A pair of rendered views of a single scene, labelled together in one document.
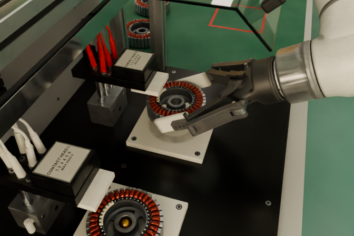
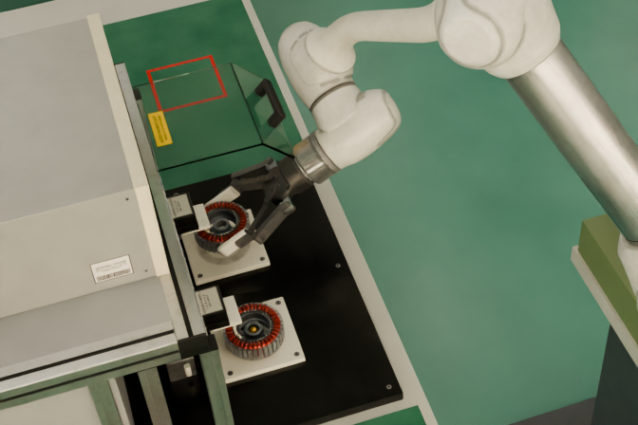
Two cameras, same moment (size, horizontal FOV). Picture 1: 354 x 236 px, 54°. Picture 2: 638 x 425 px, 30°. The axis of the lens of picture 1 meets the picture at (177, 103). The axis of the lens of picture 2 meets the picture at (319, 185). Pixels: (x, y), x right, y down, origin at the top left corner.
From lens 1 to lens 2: 1.72 m
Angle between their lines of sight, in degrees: 22
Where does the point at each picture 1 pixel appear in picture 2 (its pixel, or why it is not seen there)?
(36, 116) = not seen: hidden behind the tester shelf
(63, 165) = (208, 304)
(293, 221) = (361, 269)
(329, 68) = (336, 152)
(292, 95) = (320, 178)
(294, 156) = (336, 219)
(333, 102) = not seen: hidden behind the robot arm
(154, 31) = not seen: hidden behind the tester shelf
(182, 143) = (243, 257)
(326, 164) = (365, 203)
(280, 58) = (300, 157)
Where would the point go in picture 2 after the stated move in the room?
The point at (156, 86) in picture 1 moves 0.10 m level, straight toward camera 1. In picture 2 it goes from (203, 219) to (234, 249)
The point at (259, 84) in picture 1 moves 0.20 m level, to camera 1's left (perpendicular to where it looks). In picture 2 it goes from (292, 180) to (202, 229)
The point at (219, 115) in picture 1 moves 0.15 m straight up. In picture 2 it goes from (275, 218) to (268, 162)
